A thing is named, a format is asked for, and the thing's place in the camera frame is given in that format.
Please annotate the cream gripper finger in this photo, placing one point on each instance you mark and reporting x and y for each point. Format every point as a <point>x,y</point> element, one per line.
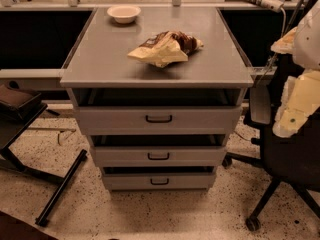
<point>288,122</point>
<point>285,44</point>

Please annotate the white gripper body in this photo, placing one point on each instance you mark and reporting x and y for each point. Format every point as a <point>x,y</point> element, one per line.
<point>308,40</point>

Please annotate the grey top drawer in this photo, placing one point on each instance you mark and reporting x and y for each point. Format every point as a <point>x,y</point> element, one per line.
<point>156,120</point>

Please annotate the grey drawer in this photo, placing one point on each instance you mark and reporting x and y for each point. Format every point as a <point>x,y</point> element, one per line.
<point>156,120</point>
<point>158,181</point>
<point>157,156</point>

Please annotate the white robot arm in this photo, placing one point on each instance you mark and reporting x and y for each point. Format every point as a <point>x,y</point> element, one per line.
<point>306,46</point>

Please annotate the grey drawer cabinet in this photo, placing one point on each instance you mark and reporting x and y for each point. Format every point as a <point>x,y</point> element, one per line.
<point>100,74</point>

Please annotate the grey middle drawer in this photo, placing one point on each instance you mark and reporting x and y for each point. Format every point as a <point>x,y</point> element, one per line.
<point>157,156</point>

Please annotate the grey bottom drawer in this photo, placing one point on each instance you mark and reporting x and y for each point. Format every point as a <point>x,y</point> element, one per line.
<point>158,181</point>

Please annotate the black office chair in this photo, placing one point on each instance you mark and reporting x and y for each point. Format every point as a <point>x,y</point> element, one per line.
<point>293,160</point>

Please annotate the yellow brown chip bag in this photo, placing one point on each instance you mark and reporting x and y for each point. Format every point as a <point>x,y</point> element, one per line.
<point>166,48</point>

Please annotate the white bowl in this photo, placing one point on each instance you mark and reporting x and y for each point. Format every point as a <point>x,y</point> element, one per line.
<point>124,14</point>

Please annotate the dark box on stand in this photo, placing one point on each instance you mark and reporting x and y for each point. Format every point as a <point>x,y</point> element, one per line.
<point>17,103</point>

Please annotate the black side table stand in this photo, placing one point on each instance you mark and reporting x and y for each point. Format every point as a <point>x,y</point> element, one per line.
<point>10,130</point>

